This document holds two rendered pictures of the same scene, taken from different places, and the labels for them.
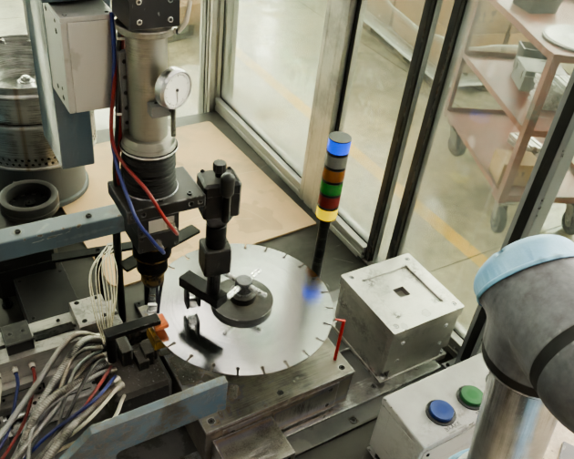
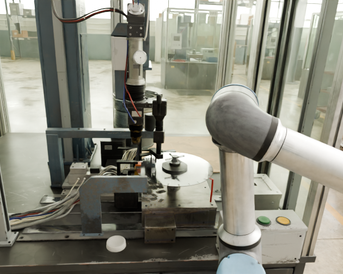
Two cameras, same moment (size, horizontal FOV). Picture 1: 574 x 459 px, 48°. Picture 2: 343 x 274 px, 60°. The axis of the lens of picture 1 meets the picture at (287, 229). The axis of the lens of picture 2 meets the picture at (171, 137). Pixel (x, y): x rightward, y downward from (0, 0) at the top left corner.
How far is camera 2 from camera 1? 0.59 m
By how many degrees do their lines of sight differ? 31
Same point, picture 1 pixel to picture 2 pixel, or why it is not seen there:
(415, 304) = (257, 188)
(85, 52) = (119, 49)
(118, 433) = (100, 182)
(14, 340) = (93, 167)
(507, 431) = (223, 176)
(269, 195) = not seen: hidden behind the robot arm
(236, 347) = (162, 177)
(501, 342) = not seen: hidden behind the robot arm
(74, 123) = (120, 81)
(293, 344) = (185, 181)
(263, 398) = (171, 205)
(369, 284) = not seen: hidden behind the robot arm
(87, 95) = (119, 64)
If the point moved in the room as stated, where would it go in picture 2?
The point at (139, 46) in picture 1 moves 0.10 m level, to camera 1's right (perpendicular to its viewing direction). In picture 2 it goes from (131, 43) to (154, 45)
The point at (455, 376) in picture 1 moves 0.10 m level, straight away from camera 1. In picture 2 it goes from (260, 213) to (276, 205)
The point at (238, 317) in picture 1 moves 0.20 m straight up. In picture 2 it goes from (169, 169) to (170, 123)
